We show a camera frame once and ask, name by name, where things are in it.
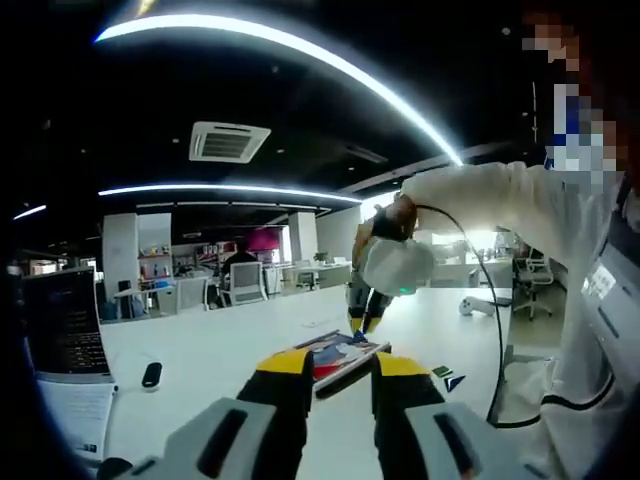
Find person's right hand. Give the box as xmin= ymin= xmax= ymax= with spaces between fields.
xmin=371 ymin=193 xmax=421 ymax=243

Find white hand-held device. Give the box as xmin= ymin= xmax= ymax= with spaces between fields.
xmin=458 ymin=296 xmax=497 ymax=319

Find pink display screen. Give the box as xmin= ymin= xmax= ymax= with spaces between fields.
xmin=248 ymin=226 xmax=285 ymax=252

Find white paper sheet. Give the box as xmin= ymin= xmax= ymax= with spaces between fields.
xmin=36 ymin=378 xmax=120 ymax=457

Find short ceiling light strip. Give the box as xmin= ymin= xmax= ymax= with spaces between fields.
xmin=11 ymin=204 xmax=48 ymax=222

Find person's white jacket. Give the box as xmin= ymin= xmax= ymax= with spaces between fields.
xmin=542 ymin=164 xmax=640 ymax=480

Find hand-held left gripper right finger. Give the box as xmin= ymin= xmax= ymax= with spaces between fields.
xmin=370 ymin=350 xmax=547 ymax=480

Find silver laptop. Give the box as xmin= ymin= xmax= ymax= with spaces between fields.
xmin=22 ymin=266 xmax=117 ymax=385

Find black cable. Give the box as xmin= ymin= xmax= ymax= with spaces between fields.
xmin=414 ymin=203 xmax=546 ymax=429

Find shelf with colourful items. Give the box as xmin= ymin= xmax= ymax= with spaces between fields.
xmin=137 ymin=243 xmax=175 ymax=292

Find white mesh office chair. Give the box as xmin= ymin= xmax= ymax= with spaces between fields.
xmin=226 ymin=261 xmax=270 ymax=307

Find ceiling air conditioner unit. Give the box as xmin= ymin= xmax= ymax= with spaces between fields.
xmin=188 ymin=120 xmax=273 ymax=164

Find long curved ceiling light strip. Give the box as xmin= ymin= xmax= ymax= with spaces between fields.
xmin=93 ymin=13 xmax=465 ymax=167

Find flat black handset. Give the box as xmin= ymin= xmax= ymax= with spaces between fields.
xmin=140 ymin=361 xmax=164 ymax=389

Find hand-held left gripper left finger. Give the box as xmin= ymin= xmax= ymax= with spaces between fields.
xmin=97 ymin=347 xmax=315 ymax=480

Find grey office chair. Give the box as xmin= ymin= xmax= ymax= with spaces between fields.
xmin=513 ymin=255 xmax=555 ymax=322

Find straight ceiling light strip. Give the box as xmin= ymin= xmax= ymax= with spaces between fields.
xmin=97 ymin=183 xmax=365 ymax=204

